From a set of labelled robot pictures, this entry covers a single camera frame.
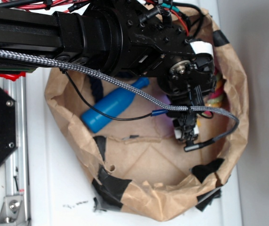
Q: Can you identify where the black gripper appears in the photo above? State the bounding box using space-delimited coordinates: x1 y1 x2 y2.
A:
167 89 210 143

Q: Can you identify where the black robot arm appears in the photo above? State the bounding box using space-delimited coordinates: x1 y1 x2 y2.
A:
0 0 216 107

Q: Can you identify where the blue plastic bottle toy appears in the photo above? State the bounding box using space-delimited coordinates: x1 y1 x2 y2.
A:
81 77 150 133

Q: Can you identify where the brown paper bag bin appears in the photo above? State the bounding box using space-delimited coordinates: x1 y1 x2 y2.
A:
45 10 249 221

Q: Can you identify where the white tray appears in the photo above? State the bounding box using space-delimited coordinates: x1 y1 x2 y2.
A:
24 0 242 226

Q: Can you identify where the multicolour rope ring toy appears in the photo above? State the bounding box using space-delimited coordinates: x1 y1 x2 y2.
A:
206 68 225 108

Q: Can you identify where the thin black wire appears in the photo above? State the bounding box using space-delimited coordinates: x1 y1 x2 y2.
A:
59 68 168 121

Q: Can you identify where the dark blue rope toy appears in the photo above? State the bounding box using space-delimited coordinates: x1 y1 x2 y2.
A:
89 76 104 103

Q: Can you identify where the aluminium extrusion rail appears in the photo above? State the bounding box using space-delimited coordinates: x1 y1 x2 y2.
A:
4 77 32 226

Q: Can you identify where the grey braided cable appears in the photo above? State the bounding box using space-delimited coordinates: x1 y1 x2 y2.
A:
0 47 240 152

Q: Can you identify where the metal corner bracket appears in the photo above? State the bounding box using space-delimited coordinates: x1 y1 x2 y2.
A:
0 195 27 226

